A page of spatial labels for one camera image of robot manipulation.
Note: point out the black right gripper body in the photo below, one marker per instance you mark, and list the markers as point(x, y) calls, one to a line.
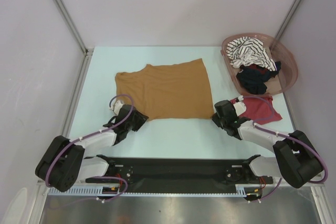
point(218, 121)

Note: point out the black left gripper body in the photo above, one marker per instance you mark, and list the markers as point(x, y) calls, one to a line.
point(129, 126)

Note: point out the red tank top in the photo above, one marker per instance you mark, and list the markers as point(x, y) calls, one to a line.
point(259, 109)

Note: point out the mustard yellow tank top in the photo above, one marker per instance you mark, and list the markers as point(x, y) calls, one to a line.
point(179, 91)

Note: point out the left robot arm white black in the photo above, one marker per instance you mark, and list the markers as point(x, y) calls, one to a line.
point(66, 161)

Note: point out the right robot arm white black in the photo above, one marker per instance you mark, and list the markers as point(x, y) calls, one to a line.
point(295, 159)

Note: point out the black white striped tank top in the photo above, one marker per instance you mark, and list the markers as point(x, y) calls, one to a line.
point(247, 51)

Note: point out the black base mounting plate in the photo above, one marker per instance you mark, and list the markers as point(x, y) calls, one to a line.
point(181, 176)

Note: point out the pink translucent laundry basket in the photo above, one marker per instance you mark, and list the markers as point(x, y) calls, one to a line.
point(287, 75)

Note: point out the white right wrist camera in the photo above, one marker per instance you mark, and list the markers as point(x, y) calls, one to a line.
point(239, 106)

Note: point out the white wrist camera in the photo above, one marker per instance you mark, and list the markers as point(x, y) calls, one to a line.
point(116, 106)
point(239, 106)

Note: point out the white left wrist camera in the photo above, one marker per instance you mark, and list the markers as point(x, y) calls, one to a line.
point(116, 106)

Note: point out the grey slotted cable duct right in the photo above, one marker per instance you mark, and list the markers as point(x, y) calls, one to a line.
point(250, 189)

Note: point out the grey slotted cable duct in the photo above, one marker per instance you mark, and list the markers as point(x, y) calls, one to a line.
point(100, 191)
point(250, 189)

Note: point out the grey slotted cable duct left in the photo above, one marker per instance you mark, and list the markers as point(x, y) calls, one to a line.
point(100, 191)

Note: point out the left aluminium corner post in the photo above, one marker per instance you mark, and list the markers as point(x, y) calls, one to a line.
point(71, 25)

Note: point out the aluminium corner post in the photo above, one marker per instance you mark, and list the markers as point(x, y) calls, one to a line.
point(71, 25)
point(287, 19)

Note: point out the right aluminium corner post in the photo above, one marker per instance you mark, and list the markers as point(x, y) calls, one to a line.
point(287, 19)

